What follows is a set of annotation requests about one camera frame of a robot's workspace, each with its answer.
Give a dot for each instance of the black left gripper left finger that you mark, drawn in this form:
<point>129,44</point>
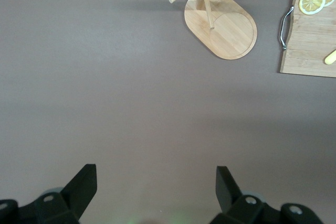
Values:
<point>76,192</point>

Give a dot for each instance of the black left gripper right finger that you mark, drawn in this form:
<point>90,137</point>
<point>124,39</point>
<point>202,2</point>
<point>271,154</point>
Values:
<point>228,192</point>

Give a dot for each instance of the wooden mug tree rack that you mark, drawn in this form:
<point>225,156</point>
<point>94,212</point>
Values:
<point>231,35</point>

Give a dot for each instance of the bamboo cutting board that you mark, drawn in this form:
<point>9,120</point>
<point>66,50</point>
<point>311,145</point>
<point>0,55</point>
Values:
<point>307,48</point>

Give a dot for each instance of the yellow plastic fork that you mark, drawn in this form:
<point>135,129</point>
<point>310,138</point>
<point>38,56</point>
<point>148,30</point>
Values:
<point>330,58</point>

